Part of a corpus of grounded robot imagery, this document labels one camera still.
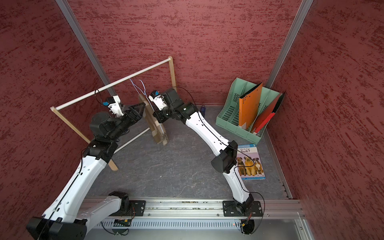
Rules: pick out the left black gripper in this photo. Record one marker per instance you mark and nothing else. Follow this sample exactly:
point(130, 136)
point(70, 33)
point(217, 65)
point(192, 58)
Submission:
point(136, 115)

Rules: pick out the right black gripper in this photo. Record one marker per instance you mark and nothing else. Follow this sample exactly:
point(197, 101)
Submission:
point(159, 113)

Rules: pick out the light blue wire hanger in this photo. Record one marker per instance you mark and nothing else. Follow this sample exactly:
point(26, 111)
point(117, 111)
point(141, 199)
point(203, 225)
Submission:
point(142, 91)

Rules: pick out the beige plaid scarf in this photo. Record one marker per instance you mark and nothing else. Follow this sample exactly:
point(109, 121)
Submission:
point(158, 130)

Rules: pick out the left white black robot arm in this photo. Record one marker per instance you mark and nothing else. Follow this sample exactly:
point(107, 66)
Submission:
point(62, 220)

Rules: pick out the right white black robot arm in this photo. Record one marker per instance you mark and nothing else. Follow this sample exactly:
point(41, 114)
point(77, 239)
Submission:
point(225, 153)

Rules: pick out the dark blue small bottle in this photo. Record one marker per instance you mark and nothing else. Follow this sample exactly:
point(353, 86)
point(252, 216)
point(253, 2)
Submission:
point(203, 110)

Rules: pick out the green file organizer tray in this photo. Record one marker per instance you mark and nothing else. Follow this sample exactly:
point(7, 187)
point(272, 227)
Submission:
point(228, 118)

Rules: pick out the orange folder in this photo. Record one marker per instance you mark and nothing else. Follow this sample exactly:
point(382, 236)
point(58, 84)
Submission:
point(249, 106)

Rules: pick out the wooden clothes rack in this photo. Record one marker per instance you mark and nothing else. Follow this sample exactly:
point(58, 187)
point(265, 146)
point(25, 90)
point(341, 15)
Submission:
point(56, 110)

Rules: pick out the red folder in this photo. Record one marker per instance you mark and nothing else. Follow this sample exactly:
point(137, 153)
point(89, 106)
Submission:
point(266, 115)

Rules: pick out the dog picture book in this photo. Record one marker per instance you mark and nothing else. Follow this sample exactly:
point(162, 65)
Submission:
point(249, 162)

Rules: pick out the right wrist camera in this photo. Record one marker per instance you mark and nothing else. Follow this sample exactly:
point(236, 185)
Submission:
point(158, 100)

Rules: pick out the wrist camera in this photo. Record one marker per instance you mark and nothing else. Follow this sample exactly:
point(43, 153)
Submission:
point(158, 100)
point(114, 104)

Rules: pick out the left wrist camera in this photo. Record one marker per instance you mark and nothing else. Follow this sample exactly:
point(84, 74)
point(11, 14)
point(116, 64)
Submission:
point(114, 104)

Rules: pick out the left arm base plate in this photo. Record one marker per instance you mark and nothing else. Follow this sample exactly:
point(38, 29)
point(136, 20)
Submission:
point(138, 208)

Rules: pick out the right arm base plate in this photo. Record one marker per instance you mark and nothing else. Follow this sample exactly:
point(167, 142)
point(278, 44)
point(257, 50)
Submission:
point(232, 209)

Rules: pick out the left aluminium corner post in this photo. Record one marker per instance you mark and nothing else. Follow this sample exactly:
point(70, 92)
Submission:
point(79, 33)

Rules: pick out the aluminium corner post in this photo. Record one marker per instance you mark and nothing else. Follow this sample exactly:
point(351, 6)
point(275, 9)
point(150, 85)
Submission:
point(79, 33)
point(290, 38)

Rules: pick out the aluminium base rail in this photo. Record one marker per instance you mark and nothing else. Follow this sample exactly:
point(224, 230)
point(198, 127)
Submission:
point(173, 208)

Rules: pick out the right aluminium corner post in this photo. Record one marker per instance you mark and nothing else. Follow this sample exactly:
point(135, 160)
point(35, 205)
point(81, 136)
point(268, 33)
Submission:
point(290, 38)

